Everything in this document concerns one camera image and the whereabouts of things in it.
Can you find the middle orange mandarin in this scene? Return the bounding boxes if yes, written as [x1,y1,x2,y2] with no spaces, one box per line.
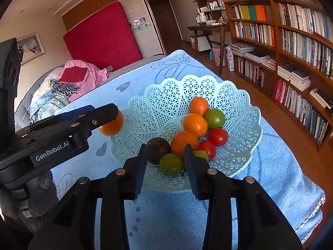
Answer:
[182,114,208,138]

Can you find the wooden bookshelf with books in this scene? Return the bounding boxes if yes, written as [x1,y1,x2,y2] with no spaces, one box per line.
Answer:
[223,0,332,149]

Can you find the dark brown passion fruit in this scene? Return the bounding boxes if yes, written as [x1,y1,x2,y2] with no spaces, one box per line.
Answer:
[147,137,171,165]

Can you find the top orange mandarin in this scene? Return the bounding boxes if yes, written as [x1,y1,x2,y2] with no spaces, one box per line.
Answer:
[189,97,209,117]

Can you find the framed wedding photo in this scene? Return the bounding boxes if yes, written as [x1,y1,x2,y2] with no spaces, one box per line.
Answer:
[17,33,45,65]

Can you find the red pillow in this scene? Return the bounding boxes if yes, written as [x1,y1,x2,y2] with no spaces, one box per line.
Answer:
[58,66,87,83]

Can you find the wooden desk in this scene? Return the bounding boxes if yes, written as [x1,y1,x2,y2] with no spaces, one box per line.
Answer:
[187,24,230,76]

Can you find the orange tomato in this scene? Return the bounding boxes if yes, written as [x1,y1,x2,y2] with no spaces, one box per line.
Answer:
[98,110,124,136]

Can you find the pile of clothes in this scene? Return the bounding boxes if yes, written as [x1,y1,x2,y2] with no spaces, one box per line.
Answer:
[29,79,77,124]

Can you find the red cherry tomato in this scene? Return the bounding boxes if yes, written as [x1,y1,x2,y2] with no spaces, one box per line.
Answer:
[198,141,216,161]
[208,128,229,147]

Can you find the green tomato with stem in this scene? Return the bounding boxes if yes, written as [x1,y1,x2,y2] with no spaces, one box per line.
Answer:
[159,154,184,177]

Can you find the orange mandarin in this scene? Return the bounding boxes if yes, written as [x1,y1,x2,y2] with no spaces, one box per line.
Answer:
[170,130,199,158]
[182,114,208,138]
[189,97,209,117]

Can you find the lower orange mandarin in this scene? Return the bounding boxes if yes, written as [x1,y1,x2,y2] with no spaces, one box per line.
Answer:
[170,130,199,158]

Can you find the dark wooden door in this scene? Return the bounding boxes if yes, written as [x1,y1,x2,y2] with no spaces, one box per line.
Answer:
[148,0,182,54]

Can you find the white lattice fruit basket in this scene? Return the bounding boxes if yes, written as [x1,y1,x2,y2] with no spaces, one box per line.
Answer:
[111,75,262,177]

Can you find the small wooden desk shelf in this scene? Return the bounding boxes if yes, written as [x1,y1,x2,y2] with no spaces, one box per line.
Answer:
[193,0,226,23]

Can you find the pink blanket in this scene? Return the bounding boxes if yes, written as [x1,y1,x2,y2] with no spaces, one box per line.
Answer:
[64,60,109,102]

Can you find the green tomato in basket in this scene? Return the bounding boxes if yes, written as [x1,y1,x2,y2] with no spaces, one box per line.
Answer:
[204,108,225,129]

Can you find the red upright mattress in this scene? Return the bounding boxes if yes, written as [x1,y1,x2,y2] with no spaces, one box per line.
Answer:
[64,2,143,70]

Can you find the yellow-green tomato in basket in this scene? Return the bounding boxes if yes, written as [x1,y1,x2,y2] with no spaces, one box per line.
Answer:
[194,150,209,162]

